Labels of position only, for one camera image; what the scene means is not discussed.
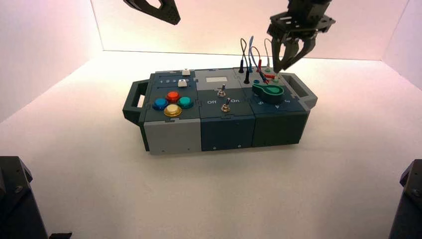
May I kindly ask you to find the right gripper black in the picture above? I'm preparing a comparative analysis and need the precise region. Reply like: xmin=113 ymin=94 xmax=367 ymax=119
xmin=266 ymin=0 xmax=336 ymax=72

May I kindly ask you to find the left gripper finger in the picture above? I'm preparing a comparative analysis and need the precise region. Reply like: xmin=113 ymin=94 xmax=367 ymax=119
xmin=122 ymin=0 xmax=179 ymax=26
xmin=158 ymin=0 xmax=181 ymax=25

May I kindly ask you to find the white jumper wire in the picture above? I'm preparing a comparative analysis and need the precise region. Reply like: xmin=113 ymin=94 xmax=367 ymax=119
xmin=263 ymin=38 xmax=281 ymax=82

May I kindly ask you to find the green rotary knob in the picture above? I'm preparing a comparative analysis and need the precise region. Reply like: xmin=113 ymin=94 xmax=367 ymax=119
xmin=252 ymin=83 xmax=285 ymax=105

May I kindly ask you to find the green round push button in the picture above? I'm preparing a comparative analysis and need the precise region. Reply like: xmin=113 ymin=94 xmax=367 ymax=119
xmin=177 ymin=96 xmax=195 ymax=110

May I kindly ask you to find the blue round push button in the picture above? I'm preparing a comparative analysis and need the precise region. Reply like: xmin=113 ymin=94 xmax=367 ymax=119
xmin=152 ymin=98 xmax=169 ymax=111

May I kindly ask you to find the yellow round push button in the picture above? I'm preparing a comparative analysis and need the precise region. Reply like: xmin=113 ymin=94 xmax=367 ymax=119
xmin=164 ymin=104 xmax=183 ymax=118

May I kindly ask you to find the teal and grey task box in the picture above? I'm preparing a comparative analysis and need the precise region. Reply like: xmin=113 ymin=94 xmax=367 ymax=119
xmin=122 ymin=66 xmax=319 ymax=156

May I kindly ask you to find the red jumper wire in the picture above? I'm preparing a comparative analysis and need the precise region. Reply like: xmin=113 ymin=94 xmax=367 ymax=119
xmin=250 ymin=46 xmax=277 ymax=81

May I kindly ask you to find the blue jumper wire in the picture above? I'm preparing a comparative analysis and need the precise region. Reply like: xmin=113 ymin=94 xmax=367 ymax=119
xmin=248 ymin=35 xmax=268 ymax=85

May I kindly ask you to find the black jumper wire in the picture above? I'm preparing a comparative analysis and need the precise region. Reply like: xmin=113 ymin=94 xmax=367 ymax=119
xmin=238 ymin=38 xmax=251 ymax=84

